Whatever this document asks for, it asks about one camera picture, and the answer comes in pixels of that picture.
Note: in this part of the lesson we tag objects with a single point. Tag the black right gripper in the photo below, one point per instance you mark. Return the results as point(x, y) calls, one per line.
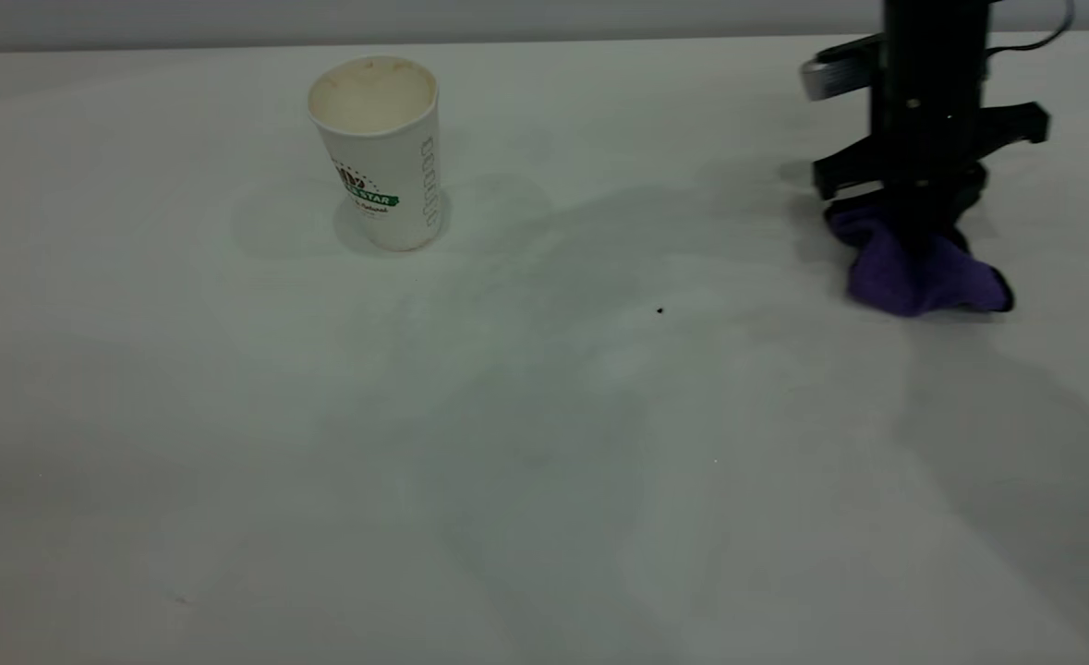
point(932, 139)

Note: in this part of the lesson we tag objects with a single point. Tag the white paper coffee cup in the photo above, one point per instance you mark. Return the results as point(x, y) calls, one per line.
point(387, 185)

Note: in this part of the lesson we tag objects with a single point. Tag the purple microfiber cloth black trim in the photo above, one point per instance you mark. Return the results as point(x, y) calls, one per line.
point(904, 282)

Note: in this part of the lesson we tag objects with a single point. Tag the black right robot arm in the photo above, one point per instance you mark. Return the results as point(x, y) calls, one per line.
point(932, 42)

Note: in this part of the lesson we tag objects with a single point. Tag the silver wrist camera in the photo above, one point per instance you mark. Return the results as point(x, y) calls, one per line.
point(840, 69)

